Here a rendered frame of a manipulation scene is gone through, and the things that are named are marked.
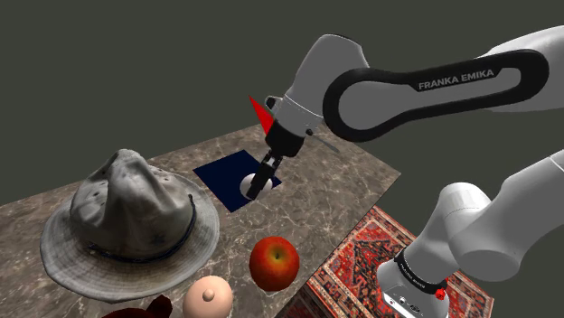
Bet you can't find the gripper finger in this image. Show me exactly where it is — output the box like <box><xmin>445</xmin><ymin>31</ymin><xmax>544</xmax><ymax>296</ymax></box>
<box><xmin>245</xmin><ymin>150</ymin><xmax>274</xmax><ymax>201</ymax></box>
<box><xmin>259</xmin><ymin>155</ymin><xmax>285</xmax><ymax>195</ymax></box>

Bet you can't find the white round ball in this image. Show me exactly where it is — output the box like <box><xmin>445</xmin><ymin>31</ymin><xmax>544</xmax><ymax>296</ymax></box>
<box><xmin>239</xmin><ymin>172</ymin><xmax>274</xmax><ymax>201</ymax></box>

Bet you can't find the red triangular object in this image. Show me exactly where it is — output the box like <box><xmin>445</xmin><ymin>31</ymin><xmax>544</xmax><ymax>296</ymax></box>
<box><xmin>248</xmin><ymin>95</ymin><xmax>276</xmax><ymax>136</ymax></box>

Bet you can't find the dark blue flat mat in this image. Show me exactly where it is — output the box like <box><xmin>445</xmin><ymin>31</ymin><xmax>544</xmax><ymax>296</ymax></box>
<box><xmin>192</xmin><ymin>149</ymin><xmax>284</xmax><ymax>214</ymax></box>

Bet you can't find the grey thin blade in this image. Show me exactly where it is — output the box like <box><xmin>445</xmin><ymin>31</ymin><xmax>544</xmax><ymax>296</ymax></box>
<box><xmin>309</xmin><ymin>133</ymin><xmax>342</xmax><ymax>154</ymax></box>

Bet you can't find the red apple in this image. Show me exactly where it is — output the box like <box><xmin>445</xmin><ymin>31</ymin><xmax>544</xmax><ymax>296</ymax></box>
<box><xmin>248</xmin><ymin>236</ymin><xmax>301</xmax><ymax>293</ymax></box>

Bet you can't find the peach round knobbed object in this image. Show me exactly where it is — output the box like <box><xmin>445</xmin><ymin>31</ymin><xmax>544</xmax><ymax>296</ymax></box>
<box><xmin>182</xmin><ymin>275</ymin><xmax>234</xmax><ymax>318</ymax></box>

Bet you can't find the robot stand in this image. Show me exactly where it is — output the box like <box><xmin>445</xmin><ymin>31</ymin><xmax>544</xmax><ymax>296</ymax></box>
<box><xmin>274</xmin><ymin>204</ymin><xmax>495</xmax><ymax>318</ymax></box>

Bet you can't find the grey brimmed hat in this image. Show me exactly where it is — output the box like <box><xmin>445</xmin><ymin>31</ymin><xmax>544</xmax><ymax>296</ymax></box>
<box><xmin>39</xmin><ymin>148</ymin><xmax>221</xmax><ymax>304</ymax></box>

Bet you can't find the dark red object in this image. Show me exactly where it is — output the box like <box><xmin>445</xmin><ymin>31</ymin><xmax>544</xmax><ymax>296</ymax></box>
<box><xmin>101</xmin><ymin>294</ymin><xmax>174</xmax><ymax>318</ymax></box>

